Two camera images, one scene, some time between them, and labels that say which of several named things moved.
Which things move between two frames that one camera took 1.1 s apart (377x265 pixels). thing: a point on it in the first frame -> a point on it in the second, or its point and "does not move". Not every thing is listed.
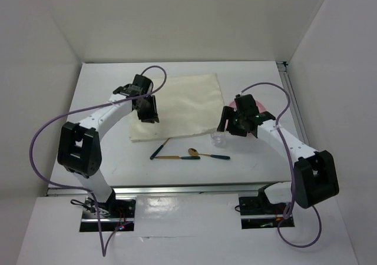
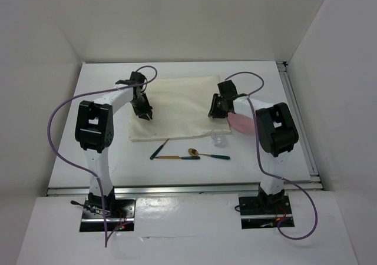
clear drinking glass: (218, 138) does not move
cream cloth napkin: (186, 104) does not move
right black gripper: (227, 112) -> (214, 111)
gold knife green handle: (181, 157) does not move
